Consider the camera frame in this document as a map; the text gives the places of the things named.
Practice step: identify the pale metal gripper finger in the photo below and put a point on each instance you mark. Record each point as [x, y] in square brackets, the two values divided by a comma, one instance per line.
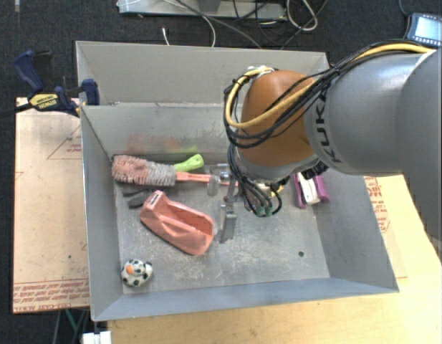
[228, 226]
[213, 186]

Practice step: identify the grey metal bin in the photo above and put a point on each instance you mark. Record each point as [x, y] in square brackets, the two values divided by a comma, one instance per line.
[271, 256]

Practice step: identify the pink bristle brush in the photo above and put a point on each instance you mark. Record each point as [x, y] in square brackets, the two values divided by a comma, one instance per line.
[142, 170]

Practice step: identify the purple and white stapler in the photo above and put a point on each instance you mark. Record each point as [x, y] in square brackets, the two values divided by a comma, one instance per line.
[310, 192]

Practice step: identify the dark grey cloth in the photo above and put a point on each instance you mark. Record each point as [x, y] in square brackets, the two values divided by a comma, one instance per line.
[136, 199]

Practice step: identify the white black-spotted toy duck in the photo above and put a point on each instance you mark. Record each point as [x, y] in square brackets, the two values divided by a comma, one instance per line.
[136, 272]

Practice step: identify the brown cardboard board, red print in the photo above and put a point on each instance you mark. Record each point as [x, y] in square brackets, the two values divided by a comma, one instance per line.
[45, 210]

